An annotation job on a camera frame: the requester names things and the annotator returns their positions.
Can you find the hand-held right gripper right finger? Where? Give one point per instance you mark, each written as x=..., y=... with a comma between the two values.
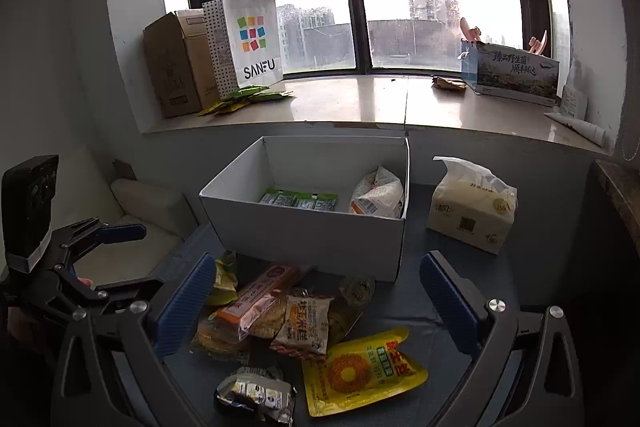
x=450, y=307

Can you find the white bottle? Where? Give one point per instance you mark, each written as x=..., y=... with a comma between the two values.
x=573, y=101

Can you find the white paper shopping bag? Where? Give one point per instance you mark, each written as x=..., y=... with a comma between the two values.
x=250, y=42

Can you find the white cardboard box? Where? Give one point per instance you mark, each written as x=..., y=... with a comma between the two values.
x=310, y=237

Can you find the pale yellow tissue pack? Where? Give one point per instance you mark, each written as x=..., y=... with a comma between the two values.
x=470, y=212

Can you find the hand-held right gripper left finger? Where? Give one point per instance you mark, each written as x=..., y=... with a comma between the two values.
x=187, y=302

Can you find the white tube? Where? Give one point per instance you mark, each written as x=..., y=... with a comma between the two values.
x=575, y=127

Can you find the blue tablecloth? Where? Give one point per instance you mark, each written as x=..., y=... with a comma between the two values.
x=400, y=307

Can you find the white seat cushion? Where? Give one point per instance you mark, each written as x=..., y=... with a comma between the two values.
x=150, y=212

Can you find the pink clip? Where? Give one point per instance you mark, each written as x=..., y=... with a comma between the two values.
x=470, y=31
x=539, y=43

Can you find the green sachet strip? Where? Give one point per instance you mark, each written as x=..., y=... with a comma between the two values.
x=297, y=200

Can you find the brown stone counter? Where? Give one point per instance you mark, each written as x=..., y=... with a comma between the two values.
x=620, y=197

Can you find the brown cardboard box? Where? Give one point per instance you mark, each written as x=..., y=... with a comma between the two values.
x=170, y=67

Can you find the printed landscape box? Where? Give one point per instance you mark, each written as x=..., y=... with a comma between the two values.
x=515, y=74

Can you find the yellow snack pouch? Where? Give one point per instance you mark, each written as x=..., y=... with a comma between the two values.
x=360, y=372

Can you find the pile of green packets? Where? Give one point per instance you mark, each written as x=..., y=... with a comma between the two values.
x=240, y=99

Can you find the clear round cracker packet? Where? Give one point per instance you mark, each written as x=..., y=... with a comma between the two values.
x=215, y=339

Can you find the silver black snack packet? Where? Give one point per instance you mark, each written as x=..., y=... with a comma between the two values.
x=255, y=394

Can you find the brown wrapper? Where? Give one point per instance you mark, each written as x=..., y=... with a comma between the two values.
x=449, y=84

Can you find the clear jelly cup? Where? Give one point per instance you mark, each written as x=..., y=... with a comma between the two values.
x=357, y=291

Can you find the brown wall plate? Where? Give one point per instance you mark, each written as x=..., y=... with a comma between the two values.
x=124, y=169

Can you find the white snack bag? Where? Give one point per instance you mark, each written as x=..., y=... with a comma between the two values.
x=377, y=197

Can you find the beige rice snack packet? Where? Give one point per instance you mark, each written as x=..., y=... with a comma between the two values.
x=305, y=322

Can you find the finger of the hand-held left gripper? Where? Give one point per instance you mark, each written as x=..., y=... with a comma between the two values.
x=130, y=289
x=122, y=232

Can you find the orange biscuit packet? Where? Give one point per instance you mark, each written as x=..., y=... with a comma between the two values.
x=257, y=297

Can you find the person's left hand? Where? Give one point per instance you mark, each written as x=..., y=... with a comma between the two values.
x=86, y=281

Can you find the marble windowsill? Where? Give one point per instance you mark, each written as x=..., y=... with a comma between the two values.
x=360, y=102

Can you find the green yellow snack packet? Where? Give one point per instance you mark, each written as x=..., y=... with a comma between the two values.
x=224, y=282

